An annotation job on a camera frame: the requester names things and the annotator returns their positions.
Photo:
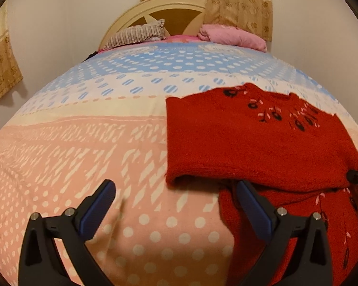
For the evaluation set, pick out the cream wooden headboard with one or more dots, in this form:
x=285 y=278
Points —
x=182 y=17

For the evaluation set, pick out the striped pillow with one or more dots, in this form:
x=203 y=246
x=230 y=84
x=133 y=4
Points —
x=153 y=31

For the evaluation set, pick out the polka dot bed quilt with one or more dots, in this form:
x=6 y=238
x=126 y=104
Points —
x=106 y=118

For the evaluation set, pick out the pink folded blanket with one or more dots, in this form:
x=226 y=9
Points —
x=231 y=35

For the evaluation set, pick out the pink bed sheet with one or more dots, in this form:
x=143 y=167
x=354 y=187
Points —
x=182 y=39

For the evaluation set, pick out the beige side curtain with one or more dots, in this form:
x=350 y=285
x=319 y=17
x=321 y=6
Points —
x=10 y=73

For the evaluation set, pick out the red knitted sweater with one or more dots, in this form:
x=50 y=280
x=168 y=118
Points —
x=295 y=155

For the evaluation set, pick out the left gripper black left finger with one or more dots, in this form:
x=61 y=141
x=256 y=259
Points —
x=40 y=261

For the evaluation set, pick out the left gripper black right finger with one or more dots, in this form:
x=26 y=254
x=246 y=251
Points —
x=310 y=263

